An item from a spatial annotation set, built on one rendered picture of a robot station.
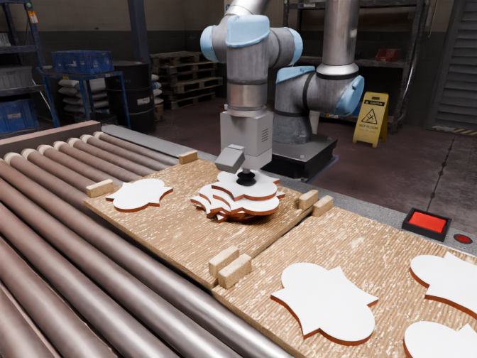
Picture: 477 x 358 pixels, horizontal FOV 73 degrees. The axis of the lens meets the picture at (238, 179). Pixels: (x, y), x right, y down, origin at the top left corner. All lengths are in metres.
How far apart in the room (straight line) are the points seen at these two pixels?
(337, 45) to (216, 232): 0.59
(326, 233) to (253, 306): 0.23
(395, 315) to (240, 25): 0.49
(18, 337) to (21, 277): 0.13
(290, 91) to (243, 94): 0.45
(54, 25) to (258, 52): 5.20
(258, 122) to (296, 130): 0.47
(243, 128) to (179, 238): 0.24
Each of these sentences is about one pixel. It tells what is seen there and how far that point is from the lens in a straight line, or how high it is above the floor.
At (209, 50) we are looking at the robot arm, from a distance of 0.76.
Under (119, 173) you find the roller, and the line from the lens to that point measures 0.97.
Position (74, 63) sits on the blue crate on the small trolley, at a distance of 3.89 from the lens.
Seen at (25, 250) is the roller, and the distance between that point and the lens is 0.73.
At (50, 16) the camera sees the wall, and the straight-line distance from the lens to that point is 5.68.
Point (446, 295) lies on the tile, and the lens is 0.56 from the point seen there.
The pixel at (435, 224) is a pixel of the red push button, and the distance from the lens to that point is 0.76.
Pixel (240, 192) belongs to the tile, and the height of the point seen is 0.99.
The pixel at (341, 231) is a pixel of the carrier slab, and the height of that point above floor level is 0.94.
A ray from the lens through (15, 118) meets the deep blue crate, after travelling 4.81.
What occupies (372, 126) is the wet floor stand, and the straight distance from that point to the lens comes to 4.15.
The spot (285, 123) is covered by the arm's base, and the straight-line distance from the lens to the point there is 1.05.
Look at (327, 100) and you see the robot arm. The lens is 0.98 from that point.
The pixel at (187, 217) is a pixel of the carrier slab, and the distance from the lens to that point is 0.67.
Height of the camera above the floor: 1.29
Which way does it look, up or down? 25 degrees down
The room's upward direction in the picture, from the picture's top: straight up
